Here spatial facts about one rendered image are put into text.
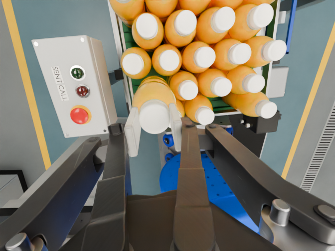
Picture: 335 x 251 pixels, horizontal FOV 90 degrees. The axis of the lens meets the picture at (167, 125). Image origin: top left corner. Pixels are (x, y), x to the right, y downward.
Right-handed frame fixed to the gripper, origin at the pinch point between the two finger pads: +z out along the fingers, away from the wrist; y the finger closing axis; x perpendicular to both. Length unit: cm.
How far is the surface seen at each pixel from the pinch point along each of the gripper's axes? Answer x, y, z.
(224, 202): -23.2, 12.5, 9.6
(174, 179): -22.8, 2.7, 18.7
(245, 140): -68, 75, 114
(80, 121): -4.0, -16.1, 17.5
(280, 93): -9, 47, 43
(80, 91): 2.1, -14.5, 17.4
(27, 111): -24, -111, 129
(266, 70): 1.0, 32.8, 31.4
